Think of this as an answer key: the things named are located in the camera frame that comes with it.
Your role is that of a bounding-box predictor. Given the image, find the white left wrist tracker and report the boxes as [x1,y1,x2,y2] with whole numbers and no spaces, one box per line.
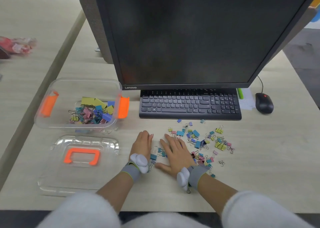
[129,153,150,174]

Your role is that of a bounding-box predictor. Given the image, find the clear box with orange latches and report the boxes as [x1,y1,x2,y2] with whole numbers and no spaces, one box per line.
[34,78,130,129]

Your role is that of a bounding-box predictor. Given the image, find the grey desk partition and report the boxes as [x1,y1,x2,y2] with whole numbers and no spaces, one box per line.
[79,0,114,65]

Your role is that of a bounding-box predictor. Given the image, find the white paper sheet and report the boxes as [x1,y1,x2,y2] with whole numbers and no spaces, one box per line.
[237,88,257,111]

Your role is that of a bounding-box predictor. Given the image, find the white wrist tracker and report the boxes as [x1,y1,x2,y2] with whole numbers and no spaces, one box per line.
[176,167,192,193]
[129,153,150,174]

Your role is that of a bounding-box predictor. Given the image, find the black computer mouse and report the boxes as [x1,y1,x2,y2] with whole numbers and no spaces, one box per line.
[255,93,274,115]

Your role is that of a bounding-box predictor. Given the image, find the person's right forearm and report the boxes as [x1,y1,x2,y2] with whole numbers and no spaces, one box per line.
[196,174,315,228]

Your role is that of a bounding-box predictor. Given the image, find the white right wrist tracker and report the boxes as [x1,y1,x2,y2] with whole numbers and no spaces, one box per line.
[176,167,192,193]

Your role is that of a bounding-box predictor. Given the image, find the clear lid with orange handle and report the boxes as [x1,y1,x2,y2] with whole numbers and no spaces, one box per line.
[37,134,120,197]

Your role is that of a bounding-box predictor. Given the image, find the grey wrist band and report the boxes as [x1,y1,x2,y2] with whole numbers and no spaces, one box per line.
[121,162,142,183]
[187,165,211,191]

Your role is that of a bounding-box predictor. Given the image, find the scattered colourful binder clips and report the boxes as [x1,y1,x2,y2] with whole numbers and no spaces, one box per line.
[149,119,236,178]

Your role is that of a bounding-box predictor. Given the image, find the pile of binder clips in box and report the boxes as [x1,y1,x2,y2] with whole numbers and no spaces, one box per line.
[67,97,116,125]

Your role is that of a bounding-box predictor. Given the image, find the black computer monitor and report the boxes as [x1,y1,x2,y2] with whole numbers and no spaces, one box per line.
[92,0,320,90]

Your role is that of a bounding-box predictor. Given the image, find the grey right wrist band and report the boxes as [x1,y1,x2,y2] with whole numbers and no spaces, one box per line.
[187,165,211,191]

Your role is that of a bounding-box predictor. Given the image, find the person's right hand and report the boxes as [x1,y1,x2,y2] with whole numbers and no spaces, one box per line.
[155,133,196,178]

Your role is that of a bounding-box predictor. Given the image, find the red plastic packets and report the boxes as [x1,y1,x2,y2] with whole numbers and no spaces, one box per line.
[0,36,38,59]

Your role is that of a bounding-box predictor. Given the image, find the person's left forearm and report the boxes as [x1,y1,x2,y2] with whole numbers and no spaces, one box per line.
[37,172,133,228]

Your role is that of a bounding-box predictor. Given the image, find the person's left hand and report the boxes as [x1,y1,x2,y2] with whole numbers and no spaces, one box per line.
[128,130,154,161]

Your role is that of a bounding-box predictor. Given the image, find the grey left wrist band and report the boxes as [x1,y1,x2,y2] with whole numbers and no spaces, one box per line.
[121,162,142,183]

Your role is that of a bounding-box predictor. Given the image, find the white fluffy sweater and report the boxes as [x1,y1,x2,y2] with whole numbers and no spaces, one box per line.
[119,211,223,228]

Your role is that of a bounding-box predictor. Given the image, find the black keyboard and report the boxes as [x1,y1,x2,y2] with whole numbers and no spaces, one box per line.
[139,89,242,120]

